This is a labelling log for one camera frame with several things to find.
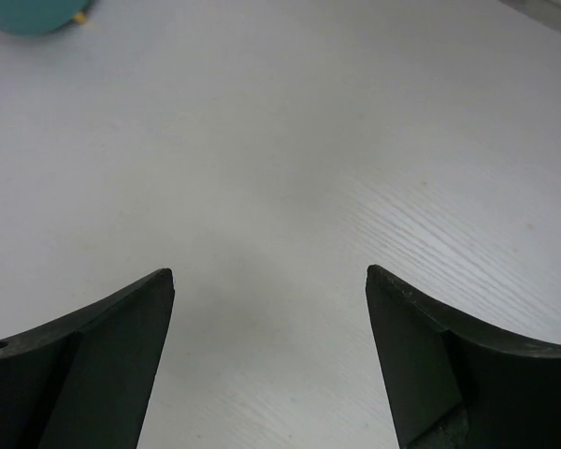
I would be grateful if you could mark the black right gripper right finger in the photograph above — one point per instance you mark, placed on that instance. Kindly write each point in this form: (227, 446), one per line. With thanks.
(455, 381)

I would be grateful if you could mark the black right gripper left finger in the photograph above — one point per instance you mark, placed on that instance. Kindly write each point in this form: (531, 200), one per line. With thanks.
(84, 380)

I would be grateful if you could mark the yellow lego brick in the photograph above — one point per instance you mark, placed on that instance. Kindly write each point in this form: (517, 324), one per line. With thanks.
(80, 18)

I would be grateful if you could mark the teal divided round container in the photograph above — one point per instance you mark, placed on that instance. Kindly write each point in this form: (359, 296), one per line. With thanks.
(39, 17)

